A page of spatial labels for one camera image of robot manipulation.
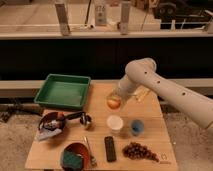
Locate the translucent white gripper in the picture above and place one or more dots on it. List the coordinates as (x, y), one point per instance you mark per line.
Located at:
(118, 93)

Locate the red yellow apple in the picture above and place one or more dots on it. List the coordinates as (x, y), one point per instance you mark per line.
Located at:
(113, 104)

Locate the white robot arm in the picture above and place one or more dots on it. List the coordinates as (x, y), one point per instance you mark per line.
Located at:
(142, 72)

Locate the white paper cup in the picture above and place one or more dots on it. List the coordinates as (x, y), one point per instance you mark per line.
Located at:
(115, 123)

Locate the blue plastic cup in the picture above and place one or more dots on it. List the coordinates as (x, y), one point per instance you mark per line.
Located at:
(136, 127)

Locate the black remote control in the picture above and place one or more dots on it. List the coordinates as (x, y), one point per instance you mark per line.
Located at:
(110, 149)

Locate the bunch of dark grapes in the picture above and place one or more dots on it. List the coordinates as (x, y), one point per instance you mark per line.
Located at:
(136, 151)

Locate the green plastic tray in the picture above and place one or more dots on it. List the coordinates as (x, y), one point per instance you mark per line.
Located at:
(63, 91)

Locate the dark red bowl with items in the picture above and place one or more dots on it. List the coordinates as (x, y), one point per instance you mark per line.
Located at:
(52, 121)

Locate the metal spoon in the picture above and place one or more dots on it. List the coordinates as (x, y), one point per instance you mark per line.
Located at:
(92, 158)

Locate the green sponge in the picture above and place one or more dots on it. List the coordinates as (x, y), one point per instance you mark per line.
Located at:
(72, 160)

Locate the white cloth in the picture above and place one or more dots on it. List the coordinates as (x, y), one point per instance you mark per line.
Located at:
(45, 134)

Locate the black handled metal scoop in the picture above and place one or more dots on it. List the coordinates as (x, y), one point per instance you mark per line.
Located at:
(84, 118)

